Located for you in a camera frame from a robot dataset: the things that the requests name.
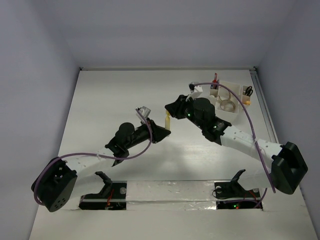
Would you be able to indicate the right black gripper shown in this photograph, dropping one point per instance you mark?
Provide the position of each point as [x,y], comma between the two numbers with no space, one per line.
[176,107]

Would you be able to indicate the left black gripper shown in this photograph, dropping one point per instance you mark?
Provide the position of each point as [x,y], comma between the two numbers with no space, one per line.
[158,132]

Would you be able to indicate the yellow highlighter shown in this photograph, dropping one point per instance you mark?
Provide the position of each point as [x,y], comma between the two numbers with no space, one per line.
[167,123]

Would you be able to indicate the red gel pen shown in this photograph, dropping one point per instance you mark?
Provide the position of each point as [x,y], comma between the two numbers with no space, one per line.
[215,80]

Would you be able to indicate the beige masking tape roll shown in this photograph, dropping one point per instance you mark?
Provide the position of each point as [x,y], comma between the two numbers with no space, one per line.
[225,94]

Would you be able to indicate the white perforated organizer basket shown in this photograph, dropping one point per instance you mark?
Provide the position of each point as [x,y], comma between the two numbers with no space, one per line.
[215,99]

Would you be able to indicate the clear tape roll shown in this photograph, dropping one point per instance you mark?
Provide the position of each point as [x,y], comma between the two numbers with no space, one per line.
[227,106]

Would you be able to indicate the black handled scissors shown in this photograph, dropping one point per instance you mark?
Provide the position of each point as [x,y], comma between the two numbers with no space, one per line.
[248,91]

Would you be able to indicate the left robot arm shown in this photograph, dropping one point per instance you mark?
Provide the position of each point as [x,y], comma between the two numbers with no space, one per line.
[66,177]

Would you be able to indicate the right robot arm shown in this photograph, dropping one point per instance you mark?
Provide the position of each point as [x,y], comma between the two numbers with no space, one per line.
[283,166]

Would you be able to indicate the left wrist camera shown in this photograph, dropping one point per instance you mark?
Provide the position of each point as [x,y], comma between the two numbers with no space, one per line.
[142,112]

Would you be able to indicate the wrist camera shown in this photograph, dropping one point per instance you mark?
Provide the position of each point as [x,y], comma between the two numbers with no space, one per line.
[195,90]
[142,112]

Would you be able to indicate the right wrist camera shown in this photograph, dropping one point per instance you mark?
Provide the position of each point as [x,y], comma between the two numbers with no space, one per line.
[195,90]

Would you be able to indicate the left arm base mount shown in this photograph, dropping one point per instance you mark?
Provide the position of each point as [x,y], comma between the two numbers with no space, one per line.
[112,196]

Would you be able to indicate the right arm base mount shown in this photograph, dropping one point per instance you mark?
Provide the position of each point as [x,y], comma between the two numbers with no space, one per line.
[233,195]

